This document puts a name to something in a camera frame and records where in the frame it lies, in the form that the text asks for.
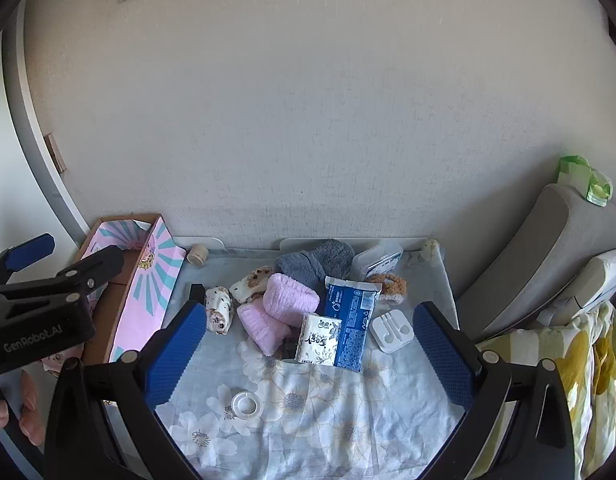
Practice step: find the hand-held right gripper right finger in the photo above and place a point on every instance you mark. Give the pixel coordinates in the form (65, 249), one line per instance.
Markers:
(443, 355)

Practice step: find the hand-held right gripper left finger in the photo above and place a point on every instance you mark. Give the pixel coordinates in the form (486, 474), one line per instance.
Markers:
(175, 355)

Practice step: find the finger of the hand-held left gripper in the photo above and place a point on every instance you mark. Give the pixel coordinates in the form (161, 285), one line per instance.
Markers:
(95, 265)
(30, 252)

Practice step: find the pink printed cardboard box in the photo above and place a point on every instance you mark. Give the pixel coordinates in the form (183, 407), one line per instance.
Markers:
(147, 280)

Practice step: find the white earphone case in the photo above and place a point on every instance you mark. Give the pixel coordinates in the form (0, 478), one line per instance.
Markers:
(392, 332)

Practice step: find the white patterned sock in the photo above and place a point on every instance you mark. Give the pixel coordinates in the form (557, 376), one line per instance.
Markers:
(218, 310)
(250, 285)

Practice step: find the brown fuzzy scrunchie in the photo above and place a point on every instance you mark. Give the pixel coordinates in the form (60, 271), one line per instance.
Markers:
(388, 286)

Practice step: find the pink fuzzy sock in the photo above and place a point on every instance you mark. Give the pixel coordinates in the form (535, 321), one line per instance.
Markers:
(290, 296)
(263, 329)

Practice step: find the blue tissue pack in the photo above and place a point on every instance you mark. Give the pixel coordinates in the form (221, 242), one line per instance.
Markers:
(352, 322)

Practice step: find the white tissue pack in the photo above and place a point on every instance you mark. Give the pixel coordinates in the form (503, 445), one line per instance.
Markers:
(318, 341)

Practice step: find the person's left hand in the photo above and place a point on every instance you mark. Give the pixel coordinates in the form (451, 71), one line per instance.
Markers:
(30, 410)

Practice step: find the clear tape roll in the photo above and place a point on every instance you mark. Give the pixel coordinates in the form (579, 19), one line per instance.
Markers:
(248, 412)

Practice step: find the beige tape roll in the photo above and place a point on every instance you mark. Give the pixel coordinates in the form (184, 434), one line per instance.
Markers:
(197, 255)

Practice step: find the small cream object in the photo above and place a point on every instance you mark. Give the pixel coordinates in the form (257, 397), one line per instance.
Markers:
(430, 249)

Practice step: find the clear plastic box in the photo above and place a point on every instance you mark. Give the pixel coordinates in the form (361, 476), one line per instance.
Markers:
(377, 257)

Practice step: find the grey pillow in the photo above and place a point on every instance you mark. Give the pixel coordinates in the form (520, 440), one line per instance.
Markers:
(533, 260)

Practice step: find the yellow floral blanket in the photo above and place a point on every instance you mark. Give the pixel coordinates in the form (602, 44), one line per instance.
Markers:
(578, 370)

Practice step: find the blue floral cloth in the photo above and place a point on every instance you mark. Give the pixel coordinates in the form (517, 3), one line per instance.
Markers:
(313, 410)

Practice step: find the grey fuzzy sock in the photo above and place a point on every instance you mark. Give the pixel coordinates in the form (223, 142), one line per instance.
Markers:
(315, 260)

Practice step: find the white pillow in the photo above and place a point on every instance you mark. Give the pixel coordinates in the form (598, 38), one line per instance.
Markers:
(598, 272)

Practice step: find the green packet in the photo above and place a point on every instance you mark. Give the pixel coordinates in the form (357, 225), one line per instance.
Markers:
(585, 180)

